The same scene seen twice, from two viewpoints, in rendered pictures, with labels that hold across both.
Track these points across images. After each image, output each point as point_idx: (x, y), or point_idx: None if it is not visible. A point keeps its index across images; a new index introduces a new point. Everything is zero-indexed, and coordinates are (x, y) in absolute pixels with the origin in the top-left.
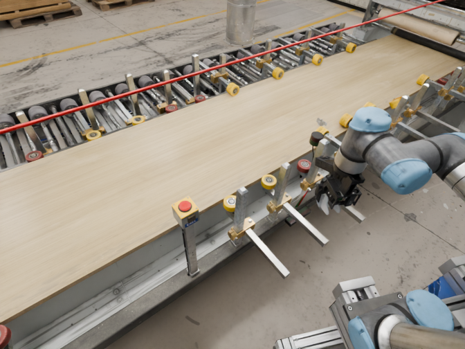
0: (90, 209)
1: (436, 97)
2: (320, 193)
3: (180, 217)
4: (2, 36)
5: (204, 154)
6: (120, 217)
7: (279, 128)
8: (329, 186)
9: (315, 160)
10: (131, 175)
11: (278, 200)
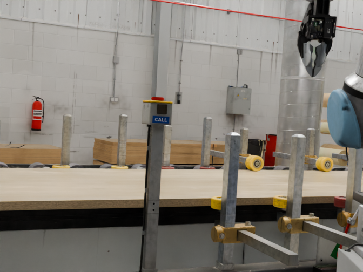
0: (35, 184)
1: None
2: (301, 41)
3: (150, 100)
4: None
5: (197, 183)
6: (69, 190)
7: (315, 185)
8: (304, 19)
9: (350, 166)
10: (95, 181)
11: (294, 204)
